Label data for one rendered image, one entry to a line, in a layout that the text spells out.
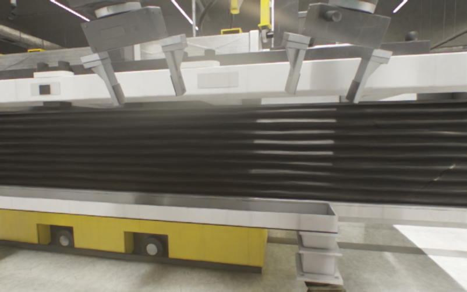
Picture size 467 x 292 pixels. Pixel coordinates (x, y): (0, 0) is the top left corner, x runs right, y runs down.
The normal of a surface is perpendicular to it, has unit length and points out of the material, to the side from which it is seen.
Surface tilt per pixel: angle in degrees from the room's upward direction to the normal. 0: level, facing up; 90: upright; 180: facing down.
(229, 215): 90
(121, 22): 113
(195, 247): 90
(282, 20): 90
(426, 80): 90
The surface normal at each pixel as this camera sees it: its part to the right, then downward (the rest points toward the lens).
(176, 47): -0.11, 0.47
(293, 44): 0.10, 0.47
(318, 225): -0.19, 0.08
